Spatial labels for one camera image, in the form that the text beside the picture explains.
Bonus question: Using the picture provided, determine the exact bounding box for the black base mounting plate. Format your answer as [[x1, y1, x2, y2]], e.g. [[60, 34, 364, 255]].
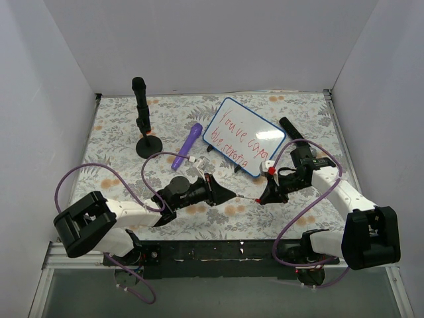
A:
[[102, 238, 341, 282]]

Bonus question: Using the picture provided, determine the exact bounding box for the red white marker pen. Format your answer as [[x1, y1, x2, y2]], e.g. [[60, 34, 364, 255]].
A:
[[236, 194, 256, 201]]

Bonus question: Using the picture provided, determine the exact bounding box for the black wire whiteboard stand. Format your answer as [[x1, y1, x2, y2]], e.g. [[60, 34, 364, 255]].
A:
[[207, 144, 242, 173]]

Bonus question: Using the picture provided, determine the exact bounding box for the black microphone on stand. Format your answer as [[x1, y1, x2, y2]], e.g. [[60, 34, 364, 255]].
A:
[[132, 77, 151, 133]]

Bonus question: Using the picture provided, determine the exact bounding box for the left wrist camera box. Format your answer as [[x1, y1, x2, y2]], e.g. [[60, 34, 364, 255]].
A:
[[193, 156, 209, 179]]

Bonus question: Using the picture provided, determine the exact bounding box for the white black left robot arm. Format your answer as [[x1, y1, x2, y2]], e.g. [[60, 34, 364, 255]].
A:
[[53, 174, 237, 265]]

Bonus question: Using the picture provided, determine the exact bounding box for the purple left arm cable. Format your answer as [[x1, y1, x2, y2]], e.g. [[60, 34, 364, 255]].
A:
[[54, 151, 199, 305]]

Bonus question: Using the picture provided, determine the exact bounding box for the aluminium front rail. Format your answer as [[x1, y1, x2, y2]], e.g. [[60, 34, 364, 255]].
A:
[[42, 240, 398, 269]]

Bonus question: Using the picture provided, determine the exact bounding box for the black round microphone stand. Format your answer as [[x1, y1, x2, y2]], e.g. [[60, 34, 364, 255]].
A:
[[136, 132, 163, 159]]

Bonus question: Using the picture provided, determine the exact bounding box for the blue framed whiteboard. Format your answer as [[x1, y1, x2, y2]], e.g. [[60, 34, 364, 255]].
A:
[[203, 97, 286, 177]]

